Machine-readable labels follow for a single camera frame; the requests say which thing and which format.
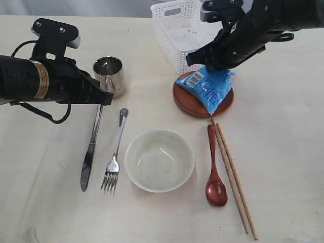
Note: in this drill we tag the silver metal utensil handle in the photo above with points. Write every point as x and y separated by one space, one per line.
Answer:
88 160

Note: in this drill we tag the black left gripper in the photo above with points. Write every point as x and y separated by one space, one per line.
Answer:
71 85

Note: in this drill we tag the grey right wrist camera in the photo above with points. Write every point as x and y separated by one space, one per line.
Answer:
225 11

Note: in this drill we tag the grey-green ceramic bowl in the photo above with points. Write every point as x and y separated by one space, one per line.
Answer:
159 161

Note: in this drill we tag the shiny steel cup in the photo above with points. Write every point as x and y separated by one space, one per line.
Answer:
109 72

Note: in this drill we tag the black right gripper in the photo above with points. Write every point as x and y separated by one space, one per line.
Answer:
239 41

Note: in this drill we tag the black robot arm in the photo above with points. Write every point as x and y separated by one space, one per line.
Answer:
48 80

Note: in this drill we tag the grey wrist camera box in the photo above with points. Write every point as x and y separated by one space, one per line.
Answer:
53 37

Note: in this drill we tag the brown wooden plate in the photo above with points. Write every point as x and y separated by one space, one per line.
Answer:
191 105

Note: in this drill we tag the red-brown wooden spoon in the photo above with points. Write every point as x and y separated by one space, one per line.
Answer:
216 193

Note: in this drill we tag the brown wooden chopstick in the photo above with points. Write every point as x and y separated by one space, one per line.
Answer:
238 186

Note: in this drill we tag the silver metal fork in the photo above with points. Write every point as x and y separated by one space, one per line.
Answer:
110 180

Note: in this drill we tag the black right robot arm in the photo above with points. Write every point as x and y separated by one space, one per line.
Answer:
295 15

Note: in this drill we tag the white woven plastic basket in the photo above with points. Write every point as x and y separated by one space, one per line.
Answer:
179 31

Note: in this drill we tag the blue chips snack bag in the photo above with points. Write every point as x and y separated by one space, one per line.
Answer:
210 88

